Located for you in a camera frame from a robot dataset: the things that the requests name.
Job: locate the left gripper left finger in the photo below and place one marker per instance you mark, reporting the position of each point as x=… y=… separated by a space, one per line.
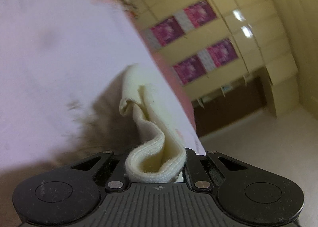
x=118 y=179

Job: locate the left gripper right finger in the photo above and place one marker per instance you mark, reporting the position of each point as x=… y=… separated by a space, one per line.
x=196 y=177

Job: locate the cream knitted sweater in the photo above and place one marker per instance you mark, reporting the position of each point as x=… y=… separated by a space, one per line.
x=161 y=155

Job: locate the dark wooden door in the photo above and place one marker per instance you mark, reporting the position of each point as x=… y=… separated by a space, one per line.
x=226 y=109

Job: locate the corner shelf with items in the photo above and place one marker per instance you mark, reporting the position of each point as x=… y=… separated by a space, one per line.
x=223 y=90

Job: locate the cream wardrobe with posters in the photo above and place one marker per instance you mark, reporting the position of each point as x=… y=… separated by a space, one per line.
x=210 y=43

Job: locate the lilac floral bed sheet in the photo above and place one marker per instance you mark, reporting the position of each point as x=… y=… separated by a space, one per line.
x=61 y=65

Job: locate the pink checked bed cover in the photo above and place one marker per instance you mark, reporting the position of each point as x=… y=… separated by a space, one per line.
x=134 y=10

